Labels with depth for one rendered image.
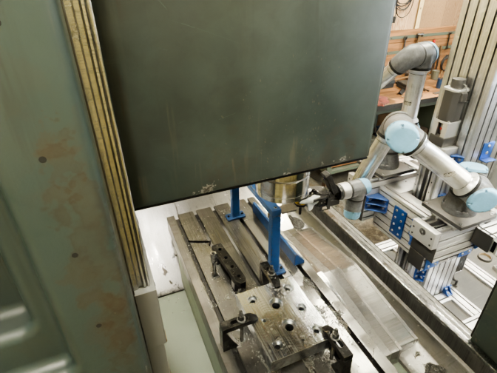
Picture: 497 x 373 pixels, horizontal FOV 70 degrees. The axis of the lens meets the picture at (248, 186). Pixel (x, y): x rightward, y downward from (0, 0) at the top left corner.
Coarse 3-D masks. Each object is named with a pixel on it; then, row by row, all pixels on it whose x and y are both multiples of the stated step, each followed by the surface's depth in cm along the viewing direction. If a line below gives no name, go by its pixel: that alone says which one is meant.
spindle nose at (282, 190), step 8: (288, 176) 97; (296, 176) 97; (304, 176) 99; (256, 184) 105; (264, 184) 101; (272, 184) 99; (280, 184) 98; (288, 184) 98; (296, 184) 99; (304, 184) 101; (264, 192) 102; (272, 192) 100; (280, 192) 100; (288, 192) 100; (296, 192) 100; (304, 192) 103; (272, 200) 102; (280, 200) 101; (288, 200) 101; (296, 200) 102
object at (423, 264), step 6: (408, 252) 180; (414, 252) 176; (462, 252) 183; (468, 252) 185; (408, 258) 181; (414, 258) 177; (420, 258) 174; (444, 258) 182; (450, 258) 182; (414, 264) 178; (420, 264) 174; (426, 264) 174; (432, 264) 176; (420, 270) 176
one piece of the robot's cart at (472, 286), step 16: (480, 256) 260; (496, 256) 259; (464, 272) 246; (480, 272) 243; (464, 288) 234; (480, 288) 234; (448, 304) 223; (464, 304) 220; (480, 304) 222; (464, 320) 210
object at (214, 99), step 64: (128, 0) 59; (192, 0) 63; (256, 0) 67; (320, 0) 72; (384, 0) 78; (128, 64) 64; (192, 64) 68; (256, 64) 73; (320, 64) 79; (384, 64) 87; (128, 128) 69; (192, 128) 74; (256, 128) 80; (320, 128) 87; (192, 192) 82
